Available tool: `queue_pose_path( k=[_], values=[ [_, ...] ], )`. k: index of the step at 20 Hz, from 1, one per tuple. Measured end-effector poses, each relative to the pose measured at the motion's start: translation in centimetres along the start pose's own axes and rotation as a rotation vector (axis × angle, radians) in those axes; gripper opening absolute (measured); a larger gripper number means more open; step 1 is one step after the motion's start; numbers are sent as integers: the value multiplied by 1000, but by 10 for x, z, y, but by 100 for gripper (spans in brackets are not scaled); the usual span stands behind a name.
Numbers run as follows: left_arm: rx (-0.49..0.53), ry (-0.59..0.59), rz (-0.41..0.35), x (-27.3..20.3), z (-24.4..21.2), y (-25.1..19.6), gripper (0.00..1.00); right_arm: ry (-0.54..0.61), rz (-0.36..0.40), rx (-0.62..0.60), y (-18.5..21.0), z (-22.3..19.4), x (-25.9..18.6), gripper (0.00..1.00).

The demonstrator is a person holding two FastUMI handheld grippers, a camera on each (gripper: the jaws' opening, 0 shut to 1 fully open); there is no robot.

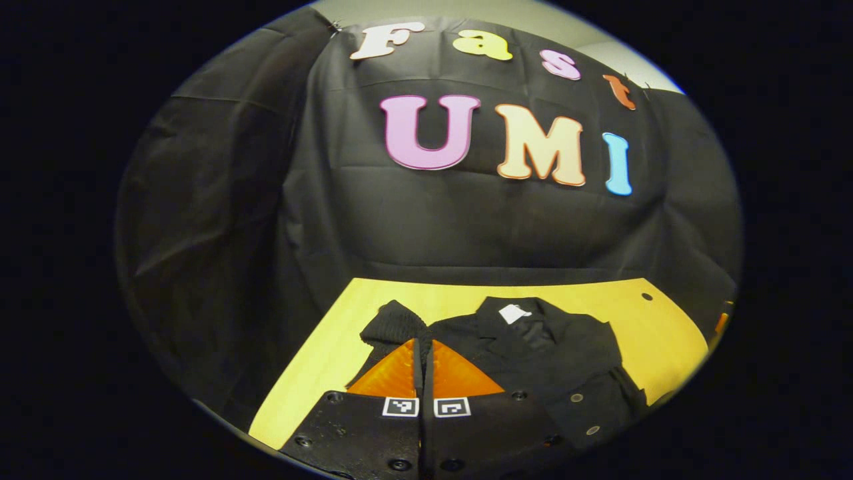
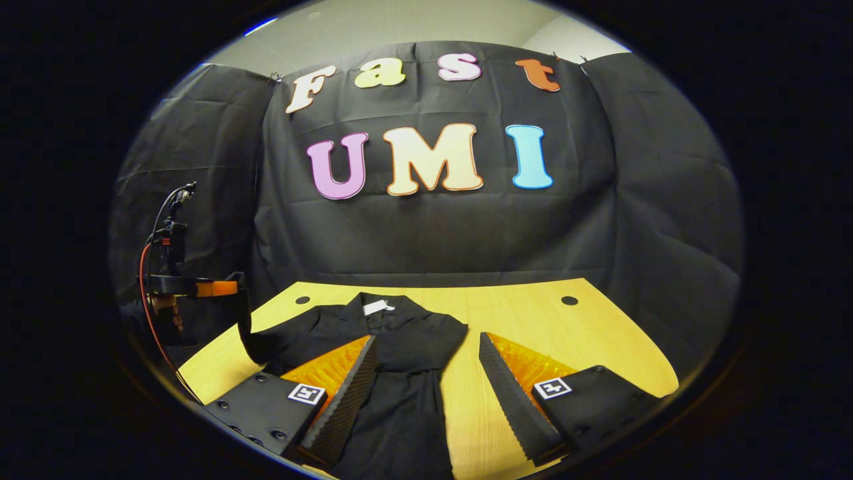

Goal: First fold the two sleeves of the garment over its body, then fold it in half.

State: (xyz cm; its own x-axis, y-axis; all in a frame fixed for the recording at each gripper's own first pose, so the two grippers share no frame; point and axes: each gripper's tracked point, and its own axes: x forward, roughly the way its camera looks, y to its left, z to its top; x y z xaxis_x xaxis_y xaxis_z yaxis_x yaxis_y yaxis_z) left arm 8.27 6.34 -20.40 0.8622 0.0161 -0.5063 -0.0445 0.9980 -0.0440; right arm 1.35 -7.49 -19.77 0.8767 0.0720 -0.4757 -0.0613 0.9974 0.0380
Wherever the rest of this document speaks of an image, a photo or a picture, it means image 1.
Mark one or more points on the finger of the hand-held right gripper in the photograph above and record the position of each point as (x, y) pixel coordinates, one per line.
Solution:
(722, 323)

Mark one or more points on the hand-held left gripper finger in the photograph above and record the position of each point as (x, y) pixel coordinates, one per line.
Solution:
(417, 373)
(428, 373)

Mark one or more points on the black jacket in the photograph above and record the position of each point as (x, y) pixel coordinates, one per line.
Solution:
(566, 353)

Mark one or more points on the black backdrop cloth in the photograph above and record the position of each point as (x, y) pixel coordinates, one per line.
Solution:
(466, 226)

